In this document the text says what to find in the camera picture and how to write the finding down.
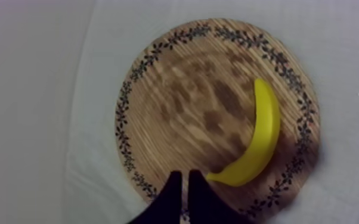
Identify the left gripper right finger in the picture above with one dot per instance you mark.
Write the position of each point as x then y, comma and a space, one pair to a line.
204, 206

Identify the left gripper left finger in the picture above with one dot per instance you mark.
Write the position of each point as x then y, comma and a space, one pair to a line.
167, 206

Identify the yellow toy banana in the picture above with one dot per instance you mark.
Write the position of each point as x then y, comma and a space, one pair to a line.
261, 147

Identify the round wooden board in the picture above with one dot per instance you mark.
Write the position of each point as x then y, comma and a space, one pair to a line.
198, 119

